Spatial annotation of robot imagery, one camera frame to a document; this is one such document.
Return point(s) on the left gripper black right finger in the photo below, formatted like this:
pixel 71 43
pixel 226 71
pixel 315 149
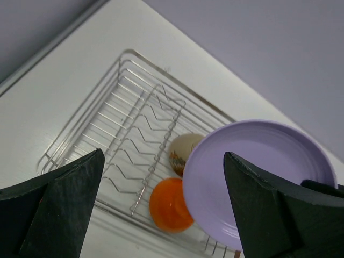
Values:
pixel 278 218

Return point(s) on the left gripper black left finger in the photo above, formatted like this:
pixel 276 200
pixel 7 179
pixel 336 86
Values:
pixel 48 216

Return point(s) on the orange bowl white inside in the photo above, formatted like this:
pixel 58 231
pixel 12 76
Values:
pixel 167 207

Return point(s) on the wire dish rack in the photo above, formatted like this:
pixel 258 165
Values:
pixel 132 114

